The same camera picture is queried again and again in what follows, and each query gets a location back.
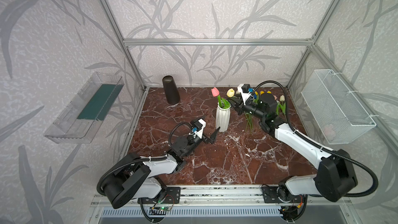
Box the pale yellow tulip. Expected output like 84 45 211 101
221 88 235 109

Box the white ribbed ceramic vase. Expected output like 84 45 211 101
216 106 231 132

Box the pink tulip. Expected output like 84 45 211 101
211 87 222 108

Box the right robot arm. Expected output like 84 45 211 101
227 84 379 202

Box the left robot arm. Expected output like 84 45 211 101
96 117 221 209

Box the black cone vase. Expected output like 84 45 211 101
162 75 180 105

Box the white tulip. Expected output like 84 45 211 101
278 95 287 115

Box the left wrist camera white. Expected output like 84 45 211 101
191 119 206 139

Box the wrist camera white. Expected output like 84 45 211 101
191 119 206 139
237 84 255 105

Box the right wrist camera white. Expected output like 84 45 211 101
237 84 255 105

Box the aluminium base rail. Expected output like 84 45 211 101
90 184 353 207

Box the white wire mesh basket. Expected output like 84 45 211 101
302 69 376 145

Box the aluminium frame crossbar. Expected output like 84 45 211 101
123 38 312 47

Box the clear plastic wall shelf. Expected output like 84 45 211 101
44 72 124 144

